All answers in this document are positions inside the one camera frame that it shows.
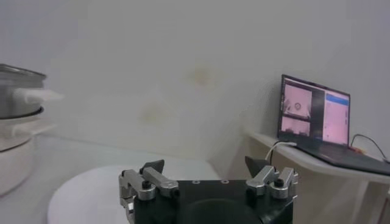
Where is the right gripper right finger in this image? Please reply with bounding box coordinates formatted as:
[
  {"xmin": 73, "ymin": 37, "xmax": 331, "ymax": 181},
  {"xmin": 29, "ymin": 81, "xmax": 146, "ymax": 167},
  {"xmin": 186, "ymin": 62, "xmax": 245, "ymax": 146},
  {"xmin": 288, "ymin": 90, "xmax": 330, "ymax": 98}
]
[{"xmin": 244, "ymin": 156, "xmax": 299, "ymax": 200}]

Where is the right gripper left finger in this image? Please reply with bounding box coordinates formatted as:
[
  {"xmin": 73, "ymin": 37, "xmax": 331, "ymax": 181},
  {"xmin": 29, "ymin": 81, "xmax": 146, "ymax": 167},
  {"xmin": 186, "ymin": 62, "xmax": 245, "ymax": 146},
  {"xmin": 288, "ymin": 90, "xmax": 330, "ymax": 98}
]
[{"xmin": 118, "ymin": 159, "xmax": 180, "ymax": 215}]

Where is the white side desk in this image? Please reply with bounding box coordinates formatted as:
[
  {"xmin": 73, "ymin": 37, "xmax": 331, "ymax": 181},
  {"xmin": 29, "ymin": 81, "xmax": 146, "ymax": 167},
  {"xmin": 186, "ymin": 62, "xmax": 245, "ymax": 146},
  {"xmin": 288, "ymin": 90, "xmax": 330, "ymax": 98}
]
[{"xmin": 243, "ymin": 130, "xmax": 390, "ymax": 224}]

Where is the round white plate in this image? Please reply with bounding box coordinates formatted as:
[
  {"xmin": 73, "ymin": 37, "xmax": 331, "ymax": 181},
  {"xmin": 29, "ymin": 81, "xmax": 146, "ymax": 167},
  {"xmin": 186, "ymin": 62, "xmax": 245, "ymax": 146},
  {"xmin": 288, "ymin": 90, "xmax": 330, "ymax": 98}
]
[{"xmin": 47, "ymin": 164, "xmax": 221, "ymax": 224}]

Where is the white electric cooker pot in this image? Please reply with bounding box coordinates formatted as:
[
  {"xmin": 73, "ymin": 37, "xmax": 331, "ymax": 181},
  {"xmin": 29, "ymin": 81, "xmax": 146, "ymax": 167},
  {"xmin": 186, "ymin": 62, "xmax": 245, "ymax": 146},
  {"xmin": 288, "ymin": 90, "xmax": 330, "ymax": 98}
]
[{"xmin": 0, "ymin": 106, "xmax": 57, "ymax": 197}]

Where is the white laptop cable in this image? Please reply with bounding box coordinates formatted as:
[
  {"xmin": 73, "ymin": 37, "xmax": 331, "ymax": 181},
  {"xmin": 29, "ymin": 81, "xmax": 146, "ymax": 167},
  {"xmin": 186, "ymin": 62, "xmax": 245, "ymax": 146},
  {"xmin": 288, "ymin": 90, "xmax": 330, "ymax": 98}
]
[{"xmin": 264, "ymin": 141, "xmax": 298, "ymax": 162}]

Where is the dark laptop with camera views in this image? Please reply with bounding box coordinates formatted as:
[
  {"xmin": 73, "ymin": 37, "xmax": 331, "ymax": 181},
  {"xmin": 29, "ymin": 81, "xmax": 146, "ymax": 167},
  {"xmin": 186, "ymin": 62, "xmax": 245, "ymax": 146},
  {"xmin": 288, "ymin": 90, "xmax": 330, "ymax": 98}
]
[{"xmin": 276, "ymin": 74, "xmax": 390, "ymax": 177}]

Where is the thin black desk cable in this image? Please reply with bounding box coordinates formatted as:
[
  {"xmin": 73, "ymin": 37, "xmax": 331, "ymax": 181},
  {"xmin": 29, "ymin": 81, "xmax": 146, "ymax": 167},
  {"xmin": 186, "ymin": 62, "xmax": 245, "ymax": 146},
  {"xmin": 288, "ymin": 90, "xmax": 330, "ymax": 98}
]
[{"xmin": 350, "ymin": 133, "xmax": 390, "ymax": 163}]

